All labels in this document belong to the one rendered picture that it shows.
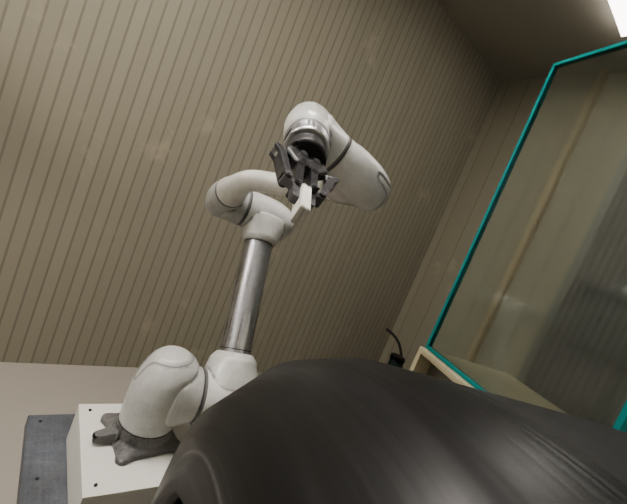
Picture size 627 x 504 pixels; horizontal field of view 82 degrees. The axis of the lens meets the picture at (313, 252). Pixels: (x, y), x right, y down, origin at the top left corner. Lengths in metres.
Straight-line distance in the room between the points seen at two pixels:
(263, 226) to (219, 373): 0.49
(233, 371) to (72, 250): 1.72
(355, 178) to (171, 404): 0.76
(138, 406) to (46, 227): 1.69
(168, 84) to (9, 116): 0.84
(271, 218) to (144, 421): 0.70
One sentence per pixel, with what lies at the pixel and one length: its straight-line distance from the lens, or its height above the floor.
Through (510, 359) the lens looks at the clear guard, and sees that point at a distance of 1.06.
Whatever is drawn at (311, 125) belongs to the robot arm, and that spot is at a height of 1.68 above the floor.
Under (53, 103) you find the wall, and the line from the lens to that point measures 2.54.
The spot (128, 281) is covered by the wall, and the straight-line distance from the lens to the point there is 2.77.
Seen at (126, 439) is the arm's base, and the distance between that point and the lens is 1.19.
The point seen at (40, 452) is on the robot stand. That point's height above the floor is 0.65.
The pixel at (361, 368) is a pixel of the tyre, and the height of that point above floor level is 1.47.
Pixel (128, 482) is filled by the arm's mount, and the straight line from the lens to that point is 1.15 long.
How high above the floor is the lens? 1.53
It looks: 6 degrees down
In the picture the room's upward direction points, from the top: 22 degrees clockwise
